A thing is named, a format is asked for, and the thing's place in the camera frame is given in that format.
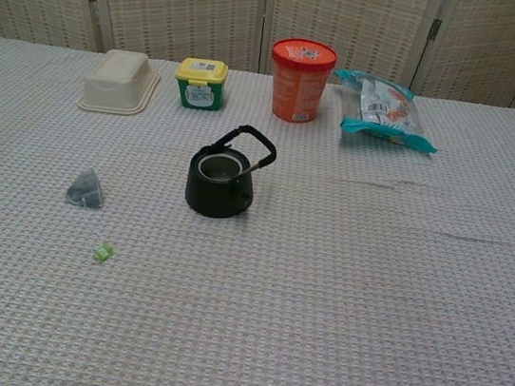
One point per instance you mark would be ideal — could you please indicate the pyramid tea bag green tag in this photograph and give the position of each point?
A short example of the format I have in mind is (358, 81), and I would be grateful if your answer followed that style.
(85, 190)

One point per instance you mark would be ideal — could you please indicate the teal snack bag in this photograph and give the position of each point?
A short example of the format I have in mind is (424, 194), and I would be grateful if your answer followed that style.
(384, 110)

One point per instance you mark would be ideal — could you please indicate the orange cup red lid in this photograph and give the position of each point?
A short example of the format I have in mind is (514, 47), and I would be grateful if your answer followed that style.
(298, 93)

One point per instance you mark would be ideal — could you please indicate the green tub yellow lid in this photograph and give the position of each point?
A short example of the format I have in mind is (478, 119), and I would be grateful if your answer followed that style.
(198, 93)

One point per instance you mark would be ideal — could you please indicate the white waffle tablecloth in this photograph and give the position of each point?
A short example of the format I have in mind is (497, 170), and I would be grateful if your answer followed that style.
(318, 307)

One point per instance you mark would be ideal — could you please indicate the cream plastic food container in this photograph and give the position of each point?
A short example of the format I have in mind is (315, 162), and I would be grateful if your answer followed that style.
(115, 82)

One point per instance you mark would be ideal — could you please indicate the woven folding screen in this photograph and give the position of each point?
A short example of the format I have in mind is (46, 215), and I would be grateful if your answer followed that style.
(193, 1)

